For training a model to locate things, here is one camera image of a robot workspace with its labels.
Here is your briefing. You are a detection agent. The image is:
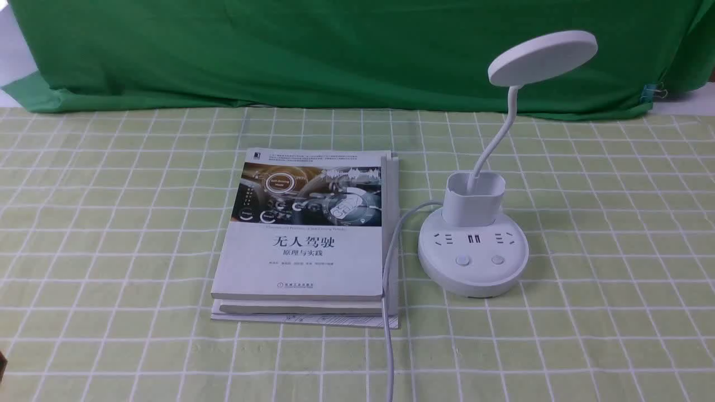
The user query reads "white desk lamp with base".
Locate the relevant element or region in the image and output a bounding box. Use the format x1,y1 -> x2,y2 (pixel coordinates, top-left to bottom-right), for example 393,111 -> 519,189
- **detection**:
418,30 -> 598,298

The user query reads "middle white book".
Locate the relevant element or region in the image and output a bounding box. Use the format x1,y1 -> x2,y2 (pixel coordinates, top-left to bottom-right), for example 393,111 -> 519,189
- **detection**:
218,155 -> 400,317

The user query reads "top white driverless car book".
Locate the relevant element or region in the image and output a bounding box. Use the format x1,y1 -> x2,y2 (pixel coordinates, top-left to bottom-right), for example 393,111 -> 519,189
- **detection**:
211,147 -> 385,302

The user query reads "bottom white book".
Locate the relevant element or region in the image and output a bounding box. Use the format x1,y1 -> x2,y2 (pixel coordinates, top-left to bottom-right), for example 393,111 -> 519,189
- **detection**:
211,313 -> 384,328

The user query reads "green backdrop cloth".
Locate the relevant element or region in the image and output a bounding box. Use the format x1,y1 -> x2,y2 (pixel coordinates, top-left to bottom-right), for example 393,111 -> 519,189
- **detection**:
2,1 -> 713,121

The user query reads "green checkered tablecloth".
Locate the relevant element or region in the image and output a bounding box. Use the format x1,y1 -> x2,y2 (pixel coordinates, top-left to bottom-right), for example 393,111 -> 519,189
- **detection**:
1,108 -> 714,401

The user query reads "blue binder clip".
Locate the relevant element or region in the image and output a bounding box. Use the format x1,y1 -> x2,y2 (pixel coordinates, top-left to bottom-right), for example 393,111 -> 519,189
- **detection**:
639,83 -> 669,104

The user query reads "white lamp power cable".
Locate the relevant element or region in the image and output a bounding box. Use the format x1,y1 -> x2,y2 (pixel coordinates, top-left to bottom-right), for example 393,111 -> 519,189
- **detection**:
382,200 -> 444,402

